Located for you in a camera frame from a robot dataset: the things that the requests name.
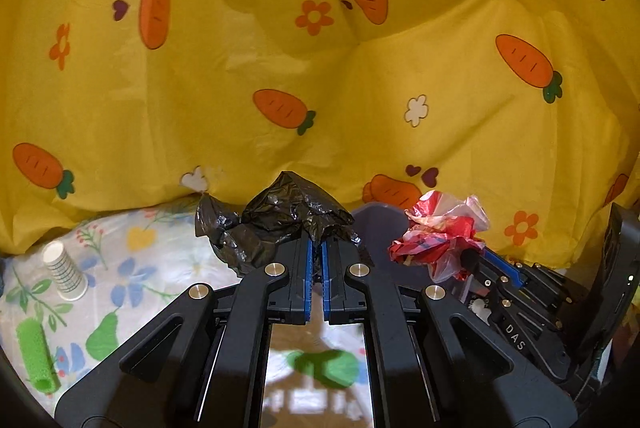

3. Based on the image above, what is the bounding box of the red snack wrapper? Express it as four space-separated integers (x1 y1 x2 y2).
387 190 490 284

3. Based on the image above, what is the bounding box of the grey plastic bin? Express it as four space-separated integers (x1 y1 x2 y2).
352 202 432 289

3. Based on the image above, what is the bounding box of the green foam net sleeve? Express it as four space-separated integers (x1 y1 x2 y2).
16 318 60 394

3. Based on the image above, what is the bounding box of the floral white bed sheet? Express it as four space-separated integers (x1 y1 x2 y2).
1 199 373 427

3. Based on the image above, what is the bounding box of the small grid paper cup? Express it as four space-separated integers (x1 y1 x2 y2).
42 241 89 303

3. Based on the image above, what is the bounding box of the yellow carrot print curtain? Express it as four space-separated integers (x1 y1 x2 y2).
1 0 639 268

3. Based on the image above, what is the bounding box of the black plastic bag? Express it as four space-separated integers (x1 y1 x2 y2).
194 171 363 278

